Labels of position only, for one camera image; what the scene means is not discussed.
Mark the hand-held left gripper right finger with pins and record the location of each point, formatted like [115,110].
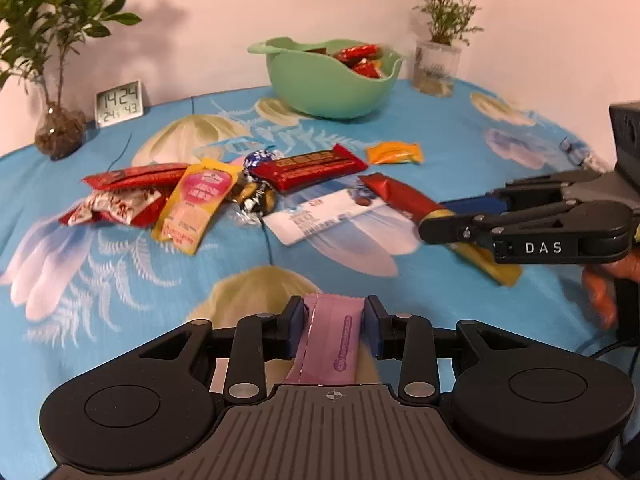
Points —
[372,330]

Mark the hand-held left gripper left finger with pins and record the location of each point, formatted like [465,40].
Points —
[296,330]

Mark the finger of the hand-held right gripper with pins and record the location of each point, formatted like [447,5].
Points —
[475,202]
[450,230]

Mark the purple wrapper bar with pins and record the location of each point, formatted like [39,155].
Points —
[330,340]

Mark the yellow wrapper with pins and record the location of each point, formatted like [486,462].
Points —
[495,270]

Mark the dark gold foil candy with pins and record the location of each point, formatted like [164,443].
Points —
[255,196]

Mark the pile of snack packets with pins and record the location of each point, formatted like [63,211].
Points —
[360,55]

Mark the green plastic bowl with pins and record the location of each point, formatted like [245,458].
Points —
[320,85]

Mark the red wrapper with white print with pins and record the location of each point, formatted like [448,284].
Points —
[115,207]

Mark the person's right hand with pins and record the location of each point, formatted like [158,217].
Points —
[600,290]

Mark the red foil bar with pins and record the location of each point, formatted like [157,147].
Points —
[400,195]

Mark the blue floral sheet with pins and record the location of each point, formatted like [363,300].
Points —
[450,310]

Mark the small orange sachet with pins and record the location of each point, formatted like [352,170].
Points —
[395,153]

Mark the white blue flat wrapper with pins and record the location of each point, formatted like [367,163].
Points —
[310,217]

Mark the small plant in glass jar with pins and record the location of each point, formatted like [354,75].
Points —
[436,67]

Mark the red brown chocolate bar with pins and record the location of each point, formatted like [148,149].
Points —
[310,165]

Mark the yellow pink pouch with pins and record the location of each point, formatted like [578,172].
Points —
[195,205]

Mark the blue foil chocolate ball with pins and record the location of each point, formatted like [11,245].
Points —
[257,159]

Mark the long red wrapper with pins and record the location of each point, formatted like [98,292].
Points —
[135,176]

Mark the white digital clock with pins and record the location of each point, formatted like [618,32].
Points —
[122,105]

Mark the leafy plant in glass vase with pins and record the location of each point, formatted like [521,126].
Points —
[57,132]

